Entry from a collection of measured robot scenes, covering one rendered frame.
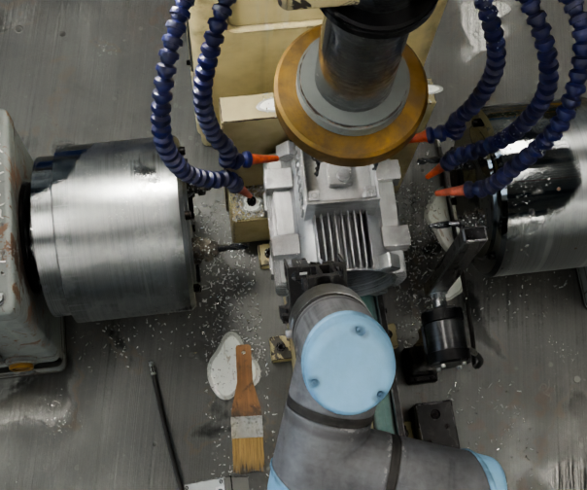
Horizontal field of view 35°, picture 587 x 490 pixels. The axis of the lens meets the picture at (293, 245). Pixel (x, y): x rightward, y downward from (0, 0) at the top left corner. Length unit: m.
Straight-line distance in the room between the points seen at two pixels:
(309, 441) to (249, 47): 0.63
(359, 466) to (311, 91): 0.41
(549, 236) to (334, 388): 0.51
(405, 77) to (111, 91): 0.75
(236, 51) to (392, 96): 0.35
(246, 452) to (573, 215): 0.62
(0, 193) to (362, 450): 0.59
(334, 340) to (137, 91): 0.91
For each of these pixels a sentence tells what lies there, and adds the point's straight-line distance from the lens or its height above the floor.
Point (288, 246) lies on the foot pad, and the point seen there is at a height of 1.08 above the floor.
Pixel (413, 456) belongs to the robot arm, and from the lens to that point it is 0.95.
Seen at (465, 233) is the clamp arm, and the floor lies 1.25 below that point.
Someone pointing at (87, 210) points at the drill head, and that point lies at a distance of 1.21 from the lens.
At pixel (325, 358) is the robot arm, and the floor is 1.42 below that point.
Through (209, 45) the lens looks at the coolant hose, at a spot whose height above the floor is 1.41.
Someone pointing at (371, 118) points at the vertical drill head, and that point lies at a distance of 1.05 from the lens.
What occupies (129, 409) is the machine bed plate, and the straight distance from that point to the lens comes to 1.51.
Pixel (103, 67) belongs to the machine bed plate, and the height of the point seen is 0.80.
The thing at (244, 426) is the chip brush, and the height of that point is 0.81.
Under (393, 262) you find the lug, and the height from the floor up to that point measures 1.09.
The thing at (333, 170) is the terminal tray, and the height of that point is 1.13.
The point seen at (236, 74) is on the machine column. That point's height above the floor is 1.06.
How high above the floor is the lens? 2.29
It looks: 71 degrees down
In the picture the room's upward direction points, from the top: 9 degrees clockwise
